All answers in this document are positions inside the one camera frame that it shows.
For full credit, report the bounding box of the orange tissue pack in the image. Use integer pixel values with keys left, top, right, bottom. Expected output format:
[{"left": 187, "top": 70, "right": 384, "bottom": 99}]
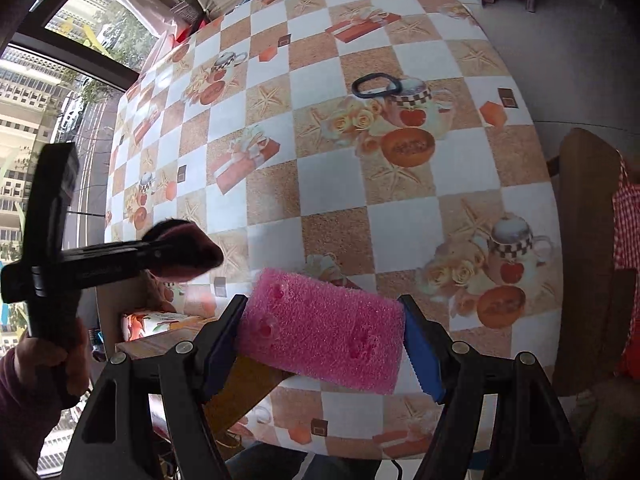
[{"left": 122, "top": 311, "right": 201, "bottom": 341}]

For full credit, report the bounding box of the red embroidered cushion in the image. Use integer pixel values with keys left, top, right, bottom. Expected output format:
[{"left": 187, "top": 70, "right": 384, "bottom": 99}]
[{"left": 612, "top": 157, "right": 639, "bottom": 382}]

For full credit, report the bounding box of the pink sponge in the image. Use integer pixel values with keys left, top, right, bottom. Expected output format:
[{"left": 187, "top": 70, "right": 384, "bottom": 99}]
[{"left": 235, "top": 269, "right": 405, "bottom": 394}]

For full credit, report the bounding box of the checkered tablecloth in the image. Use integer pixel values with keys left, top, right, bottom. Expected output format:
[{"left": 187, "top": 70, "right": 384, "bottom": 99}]
[{"left": 103, "top": 0, "right": 564, "bottom": 461}]

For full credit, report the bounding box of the pink patterned cardboard box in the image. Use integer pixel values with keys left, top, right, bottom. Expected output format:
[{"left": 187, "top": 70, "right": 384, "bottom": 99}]
[{"left": 116, "top": 320, "right": 292, "bottom": 436}]

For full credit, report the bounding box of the left hand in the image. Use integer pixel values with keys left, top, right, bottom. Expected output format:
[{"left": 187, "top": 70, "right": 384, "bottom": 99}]
[{"left": 14, "top": 318, "right": 89, "bottom": 396}]

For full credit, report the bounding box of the black hair tie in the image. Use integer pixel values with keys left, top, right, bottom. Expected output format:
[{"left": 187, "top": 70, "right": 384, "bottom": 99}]
[{"left": 350, "top": 71, "right": 404, "bottom": 100}]

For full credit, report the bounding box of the wooden chair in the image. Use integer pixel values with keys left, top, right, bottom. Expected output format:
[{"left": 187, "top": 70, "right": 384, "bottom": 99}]
[{"left": 548, "top": 128, "right": 625, "bottom": 396}]

